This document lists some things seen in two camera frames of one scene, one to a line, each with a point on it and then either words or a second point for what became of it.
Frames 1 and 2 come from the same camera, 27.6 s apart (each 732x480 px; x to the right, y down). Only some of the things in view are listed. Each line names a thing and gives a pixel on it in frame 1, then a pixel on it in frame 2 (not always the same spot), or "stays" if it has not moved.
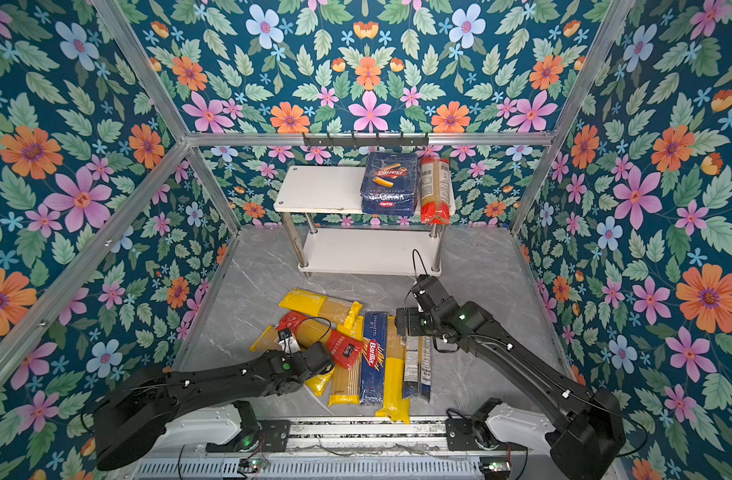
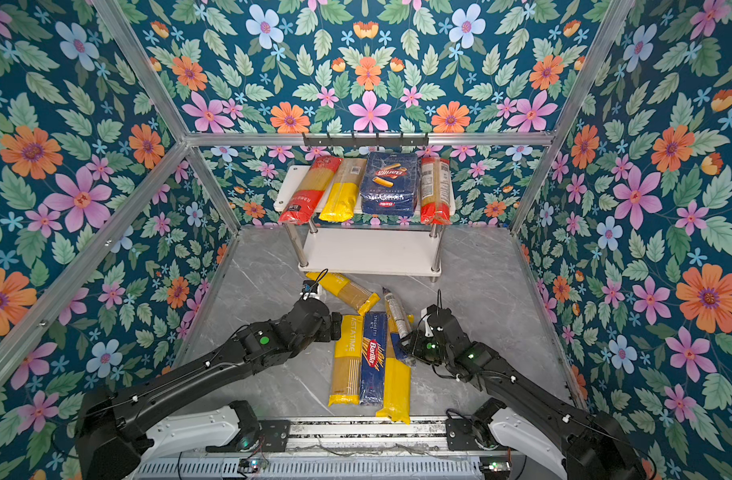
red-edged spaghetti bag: (435, 191) stays
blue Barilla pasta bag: (390, 185) stays
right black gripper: (411, 316) → (414, 345)
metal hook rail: (365, 141) stays
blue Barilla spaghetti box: (374, 358) stays
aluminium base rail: (372, 448) stays
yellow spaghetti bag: (268, 342) → (341, 203)
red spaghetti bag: (343, 347) → (303, 201)
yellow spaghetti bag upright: (346, 383) stays
